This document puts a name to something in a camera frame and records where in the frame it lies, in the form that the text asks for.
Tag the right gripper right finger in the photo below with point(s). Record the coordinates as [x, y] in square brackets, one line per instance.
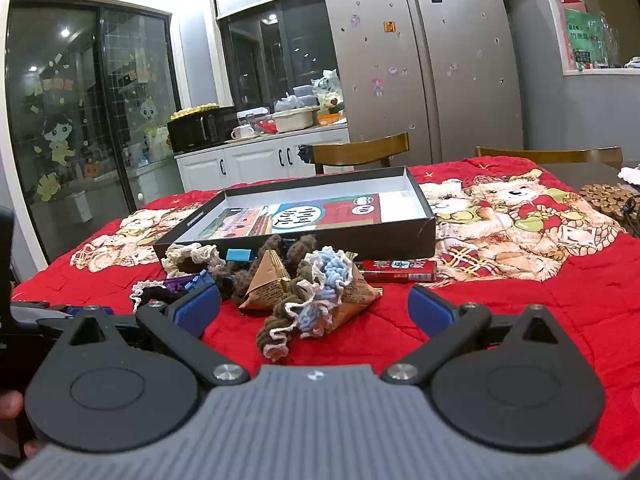
[513, 382]

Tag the black microwave oven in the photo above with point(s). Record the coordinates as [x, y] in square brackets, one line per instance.
[203, 128]

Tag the white kitchen cabinet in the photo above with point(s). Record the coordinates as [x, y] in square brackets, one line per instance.
[262, 158]

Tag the wooden chair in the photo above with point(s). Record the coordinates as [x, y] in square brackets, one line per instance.
[359, 153]
[611, 156]

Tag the colourful book in box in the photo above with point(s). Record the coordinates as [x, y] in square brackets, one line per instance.
[307, 215]

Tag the green poster on shelf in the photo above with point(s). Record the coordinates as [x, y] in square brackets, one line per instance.
[586, 38]

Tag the glass sliding door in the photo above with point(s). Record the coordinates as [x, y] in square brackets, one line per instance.
[90, 90]

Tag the silver double door refrigerator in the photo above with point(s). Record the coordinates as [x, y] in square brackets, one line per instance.
[443, 71]

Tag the blue white crochet scrunchie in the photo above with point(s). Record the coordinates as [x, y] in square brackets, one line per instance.
[327, 272]

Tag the cream crochet scrunchie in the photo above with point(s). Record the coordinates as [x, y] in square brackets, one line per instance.
[180, 260]

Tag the purple tube packet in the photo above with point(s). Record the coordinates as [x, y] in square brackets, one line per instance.
[182, 283]

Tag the beige plastic basin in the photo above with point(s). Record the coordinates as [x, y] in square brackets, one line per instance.
[295, 119]

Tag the brown white crochet scrunchie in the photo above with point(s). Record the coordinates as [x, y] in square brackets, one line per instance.
[297, 312]

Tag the red snack bar packet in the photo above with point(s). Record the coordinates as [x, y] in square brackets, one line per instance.
[398, 271]

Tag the white mug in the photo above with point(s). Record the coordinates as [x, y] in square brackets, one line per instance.
[242, 132]

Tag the person's left hand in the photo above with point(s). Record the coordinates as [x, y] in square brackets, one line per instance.
[17, 437]

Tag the blue binder clip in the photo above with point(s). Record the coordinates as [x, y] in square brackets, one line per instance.
[201, 280]

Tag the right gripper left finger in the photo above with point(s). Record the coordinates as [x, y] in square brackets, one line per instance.
[116, 383]

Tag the brown fuzzy hair claw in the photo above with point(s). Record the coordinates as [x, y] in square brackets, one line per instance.
[234, 278]

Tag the brown triangular snack packet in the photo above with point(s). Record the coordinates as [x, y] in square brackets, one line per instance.
[268, 287]

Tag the red teddy bear blanket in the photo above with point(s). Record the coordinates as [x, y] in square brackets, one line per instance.
[509, 234]

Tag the wooden bead coaster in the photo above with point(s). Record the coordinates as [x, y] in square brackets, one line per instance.
[607, 199]

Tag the black shallow cardboard box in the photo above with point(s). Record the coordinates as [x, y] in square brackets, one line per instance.
[407, 230]

